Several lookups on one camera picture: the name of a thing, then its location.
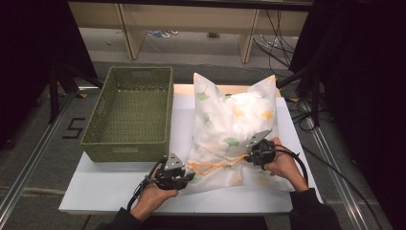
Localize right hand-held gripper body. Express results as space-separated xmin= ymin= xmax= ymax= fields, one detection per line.
xmin=246 ymin=128 xmax=278 ymax=171

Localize blue and white cable bundle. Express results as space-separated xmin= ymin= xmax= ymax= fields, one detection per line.
xmin=147 ymin=29 xmax=180 ymax=39

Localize person's right hand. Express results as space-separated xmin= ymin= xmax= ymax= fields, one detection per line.
xmin=262 ymin=137 xmax=309 ymax=193

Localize green woven basket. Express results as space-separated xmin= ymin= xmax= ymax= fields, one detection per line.
xmin=79 ymin=65 xmax=175 ymax=163

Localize dark curtain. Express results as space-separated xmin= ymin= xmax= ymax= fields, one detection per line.
xmin=0 ymin=0 xmax=98 ymax=151
xmin=288 ymin=0 xmax=406 ymax=230

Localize metal floor rail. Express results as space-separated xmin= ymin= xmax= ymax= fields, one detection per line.
xmin=0 ymin=92 xmax=76 ymax=221
xmin=310 ymin=126 xmax=372 ymax=230

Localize hand-held gripper cable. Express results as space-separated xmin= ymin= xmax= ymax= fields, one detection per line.
xmin=126 ymin=157 xmax=167 ymax=212
xmin=271 ymin=144 xmax=310 ymax=188

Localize left hand-held gripper cable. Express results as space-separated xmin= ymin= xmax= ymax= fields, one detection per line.
xmin=126 ymin=157 xmax=167 ymax=212

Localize beige wooden shelf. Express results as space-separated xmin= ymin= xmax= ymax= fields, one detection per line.
xmin=68 ymin=1 xmax=310 ymax=64

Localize black metal stand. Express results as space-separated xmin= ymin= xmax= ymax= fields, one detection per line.
xmin=47 ymin=60 xmax=104 ymax=125
xmin=276 ymin=65 xmax=322 ymax=127

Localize right hand-held gripper cable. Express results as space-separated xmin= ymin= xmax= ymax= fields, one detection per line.
xmin=271 ymin=144 xmax=310 ymax=188

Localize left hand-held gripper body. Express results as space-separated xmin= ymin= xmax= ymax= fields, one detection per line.
xmin=155 ymin=152 xmax=190 ymax=192

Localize person's left hand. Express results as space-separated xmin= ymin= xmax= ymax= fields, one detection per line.
xmin=130 ymin=172 xmax=179 ymax=222

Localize coiled black cables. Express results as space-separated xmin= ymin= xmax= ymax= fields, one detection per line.
xmin=286 ymin=97 xmax=318 ymax=132

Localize black floor cable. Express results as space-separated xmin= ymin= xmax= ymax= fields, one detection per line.
xmin=301 ymin=145 xmax=384 ymax=230

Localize hanging black cable bundle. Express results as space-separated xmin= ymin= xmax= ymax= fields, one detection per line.
xmin=253 ymin=9 xmax=300 ymax=70

